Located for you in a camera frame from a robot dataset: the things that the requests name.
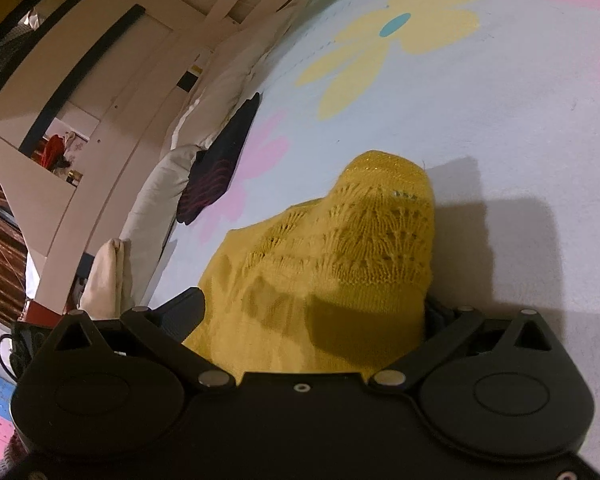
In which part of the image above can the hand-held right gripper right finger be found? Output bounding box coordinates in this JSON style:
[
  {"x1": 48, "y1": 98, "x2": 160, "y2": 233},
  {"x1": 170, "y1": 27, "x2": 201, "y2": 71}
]
[{"x1": 370, "y1": 295, "x2": 557, "y2": 389}]

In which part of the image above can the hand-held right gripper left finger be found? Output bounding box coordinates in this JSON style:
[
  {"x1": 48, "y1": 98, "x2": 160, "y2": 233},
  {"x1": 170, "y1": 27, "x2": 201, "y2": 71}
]
[{"x1": 45, "y1": 287, "x2": 232, "y2": 389}]

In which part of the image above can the yellow knit sweater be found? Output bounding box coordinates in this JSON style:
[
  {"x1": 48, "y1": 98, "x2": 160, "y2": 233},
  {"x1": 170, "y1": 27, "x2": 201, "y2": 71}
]
[{"x1": 182, "y1": 150, "x2": 437, "y2": 378}]

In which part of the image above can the cream cloth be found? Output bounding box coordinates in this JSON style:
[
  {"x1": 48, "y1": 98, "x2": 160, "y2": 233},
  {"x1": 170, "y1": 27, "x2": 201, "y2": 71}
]
[{"x1": 77, "y1": 237, "x2": 135, "y2": 322}]

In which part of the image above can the dark cloth with pink pattern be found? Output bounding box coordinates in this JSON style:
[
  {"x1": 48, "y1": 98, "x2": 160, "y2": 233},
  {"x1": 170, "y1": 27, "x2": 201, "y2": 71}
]
[{"x1": 175, "y1": 92, "x2": 262, "y2": 226}]

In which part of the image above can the black mug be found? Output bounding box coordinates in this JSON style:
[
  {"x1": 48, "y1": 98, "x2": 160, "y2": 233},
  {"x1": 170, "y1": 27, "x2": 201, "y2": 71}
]
[{"x1": 0, "y1": 321, "x2": 48, "y2": 378}]

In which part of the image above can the brown striped cloth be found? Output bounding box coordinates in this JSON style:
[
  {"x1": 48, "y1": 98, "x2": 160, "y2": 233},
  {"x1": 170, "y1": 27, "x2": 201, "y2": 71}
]
[{"x1": 0, "y1": 177, "x2": 32, "y2": 317}]

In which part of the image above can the red cloth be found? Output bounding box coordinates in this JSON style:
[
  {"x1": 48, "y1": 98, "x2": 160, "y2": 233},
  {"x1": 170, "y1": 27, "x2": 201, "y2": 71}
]
[{"x1": 39, "y1": 134, "x2": 68, "y2": 170}]

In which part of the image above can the flower printed bed sheet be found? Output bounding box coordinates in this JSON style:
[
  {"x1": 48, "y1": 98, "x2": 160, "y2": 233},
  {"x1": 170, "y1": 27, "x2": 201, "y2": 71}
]
[{"x1": 145, "y1": 0, "x2": 600, "y2": 391}]

